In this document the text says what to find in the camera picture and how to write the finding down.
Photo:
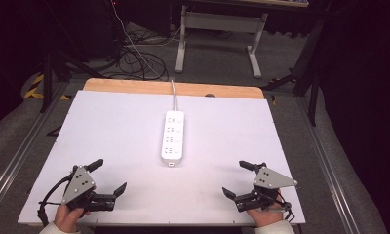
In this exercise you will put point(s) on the yellow black floor tape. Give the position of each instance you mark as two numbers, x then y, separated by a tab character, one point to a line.
37	85

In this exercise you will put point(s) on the white metal desk frame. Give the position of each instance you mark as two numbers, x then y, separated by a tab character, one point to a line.
220	22

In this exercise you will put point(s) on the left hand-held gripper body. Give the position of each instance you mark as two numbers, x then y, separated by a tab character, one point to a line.
77	183

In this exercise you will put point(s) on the person's left hand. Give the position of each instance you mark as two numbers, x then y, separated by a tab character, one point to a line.
67	219

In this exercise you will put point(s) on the black tripod stand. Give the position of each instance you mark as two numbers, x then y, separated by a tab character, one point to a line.
47	78
313	81

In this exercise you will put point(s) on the black equipment box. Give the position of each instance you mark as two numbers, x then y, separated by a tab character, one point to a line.
103	29

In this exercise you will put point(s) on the black curtain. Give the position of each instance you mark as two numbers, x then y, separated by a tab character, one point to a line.
365	97
11	48

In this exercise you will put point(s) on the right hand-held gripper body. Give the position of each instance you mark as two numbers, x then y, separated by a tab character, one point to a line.
270	180

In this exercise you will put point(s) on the person's right hand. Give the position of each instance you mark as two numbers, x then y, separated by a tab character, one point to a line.
266	217

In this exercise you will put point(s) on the white power strip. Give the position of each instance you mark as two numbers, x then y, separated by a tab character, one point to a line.
172	138

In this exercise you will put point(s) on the white table cover board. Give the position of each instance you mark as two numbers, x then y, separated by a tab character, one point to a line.
124	130

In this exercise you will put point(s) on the metal floor rail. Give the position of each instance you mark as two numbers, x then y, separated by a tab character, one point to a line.
329	169
20	144

